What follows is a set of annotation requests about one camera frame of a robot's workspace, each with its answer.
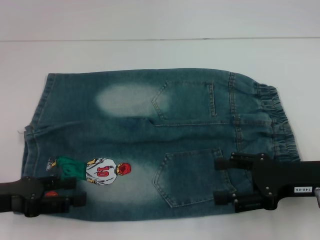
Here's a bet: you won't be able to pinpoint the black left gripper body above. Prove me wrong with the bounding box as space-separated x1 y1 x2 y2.
0 176 46 219

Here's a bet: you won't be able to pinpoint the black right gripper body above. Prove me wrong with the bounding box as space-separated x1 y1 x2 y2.
229 151 320 214

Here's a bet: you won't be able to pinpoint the blue denim shorts with print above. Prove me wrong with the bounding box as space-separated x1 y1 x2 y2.
18 71 309 225

